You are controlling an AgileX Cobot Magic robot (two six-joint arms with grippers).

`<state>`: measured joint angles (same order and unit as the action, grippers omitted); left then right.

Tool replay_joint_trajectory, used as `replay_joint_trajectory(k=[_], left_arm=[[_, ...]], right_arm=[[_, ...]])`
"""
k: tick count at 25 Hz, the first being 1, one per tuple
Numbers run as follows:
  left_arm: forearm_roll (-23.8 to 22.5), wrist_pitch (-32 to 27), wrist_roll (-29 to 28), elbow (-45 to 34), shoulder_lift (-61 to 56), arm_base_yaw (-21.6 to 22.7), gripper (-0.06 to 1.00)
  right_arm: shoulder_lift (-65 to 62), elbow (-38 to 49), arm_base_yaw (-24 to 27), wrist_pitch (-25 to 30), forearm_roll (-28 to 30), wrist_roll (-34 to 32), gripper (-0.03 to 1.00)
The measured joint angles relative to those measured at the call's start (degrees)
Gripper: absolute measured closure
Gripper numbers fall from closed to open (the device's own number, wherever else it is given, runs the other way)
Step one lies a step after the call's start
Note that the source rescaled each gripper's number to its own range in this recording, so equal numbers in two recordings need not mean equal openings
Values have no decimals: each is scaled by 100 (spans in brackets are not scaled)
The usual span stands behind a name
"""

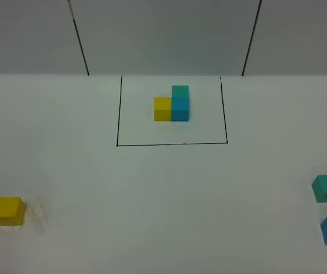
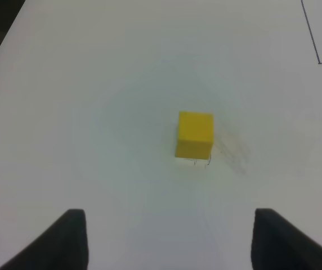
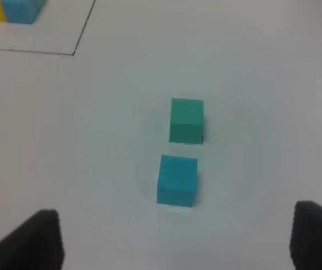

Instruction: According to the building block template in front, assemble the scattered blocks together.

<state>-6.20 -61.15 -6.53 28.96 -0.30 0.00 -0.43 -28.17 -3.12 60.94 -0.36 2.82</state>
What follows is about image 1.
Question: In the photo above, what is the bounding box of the green template block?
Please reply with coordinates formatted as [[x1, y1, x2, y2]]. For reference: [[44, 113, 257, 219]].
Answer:
[[172, 85, 189, 98]]

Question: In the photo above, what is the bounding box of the blue template block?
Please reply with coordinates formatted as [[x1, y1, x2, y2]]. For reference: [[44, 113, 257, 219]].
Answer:
[[172, 97, 190, 122]]

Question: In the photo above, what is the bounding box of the yellow template block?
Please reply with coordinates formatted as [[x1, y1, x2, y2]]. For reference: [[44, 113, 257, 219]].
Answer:
[[154, 97, 172, 122]]

